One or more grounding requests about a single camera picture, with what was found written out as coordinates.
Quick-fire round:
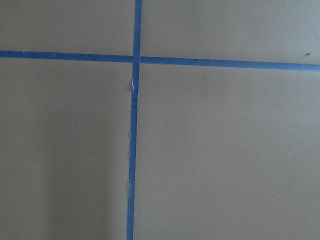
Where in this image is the vertical blue tape strip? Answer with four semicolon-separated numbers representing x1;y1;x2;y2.
126;0;143;240

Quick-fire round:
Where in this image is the horizontal blue tape strip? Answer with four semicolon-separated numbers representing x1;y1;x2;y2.
0;50;320;72

